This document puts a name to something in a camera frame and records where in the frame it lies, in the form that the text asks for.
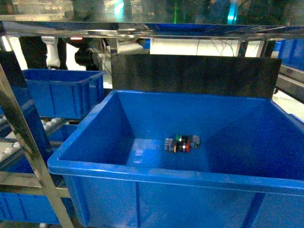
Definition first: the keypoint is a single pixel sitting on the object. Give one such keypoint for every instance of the red mushroom push button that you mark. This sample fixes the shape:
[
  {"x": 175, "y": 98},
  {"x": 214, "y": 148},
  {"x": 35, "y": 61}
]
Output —
[{"x": 174, "y": 146}]

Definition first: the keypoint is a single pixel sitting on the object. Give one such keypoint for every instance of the green push button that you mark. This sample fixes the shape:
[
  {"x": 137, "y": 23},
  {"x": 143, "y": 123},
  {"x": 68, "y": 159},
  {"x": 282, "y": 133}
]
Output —
[{"x": 193, "y": 140}]

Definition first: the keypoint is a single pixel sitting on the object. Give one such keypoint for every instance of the steel upper shelf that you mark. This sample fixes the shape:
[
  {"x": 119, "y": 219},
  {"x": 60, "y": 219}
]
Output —
[{"x": 231, "y": 19}]

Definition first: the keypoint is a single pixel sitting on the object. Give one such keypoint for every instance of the black back panel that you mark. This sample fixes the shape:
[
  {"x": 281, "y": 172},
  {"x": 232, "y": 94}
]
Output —
[{"x": 214, "y": 75}]

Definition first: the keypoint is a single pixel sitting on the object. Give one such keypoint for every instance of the blue bin left rear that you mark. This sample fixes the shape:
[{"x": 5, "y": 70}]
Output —
[{"x": 69, "y": 94}]

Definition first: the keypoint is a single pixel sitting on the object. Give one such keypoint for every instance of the large blue target bin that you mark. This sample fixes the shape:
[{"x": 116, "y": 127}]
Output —
[{"x": 247, "y": 173}]

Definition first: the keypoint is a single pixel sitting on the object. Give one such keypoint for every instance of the steel rack upright post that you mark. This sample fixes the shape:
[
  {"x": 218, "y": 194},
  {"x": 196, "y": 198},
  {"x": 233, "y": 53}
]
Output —
[{"x": 21, "y": 113}]

